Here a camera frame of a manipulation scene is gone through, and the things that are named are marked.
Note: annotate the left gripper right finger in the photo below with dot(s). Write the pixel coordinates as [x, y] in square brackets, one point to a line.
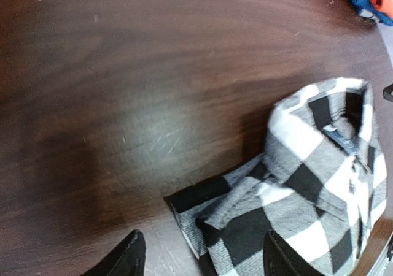
[280, 259]

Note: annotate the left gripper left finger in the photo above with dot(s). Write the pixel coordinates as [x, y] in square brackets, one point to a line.
[125, 259]

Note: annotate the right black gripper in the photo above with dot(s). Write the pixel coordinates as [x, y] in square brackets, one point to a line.
[388, 93]

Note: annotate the black white checkered cloth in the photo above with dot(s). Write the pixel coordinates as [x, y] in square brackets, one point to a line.
[320, 183]

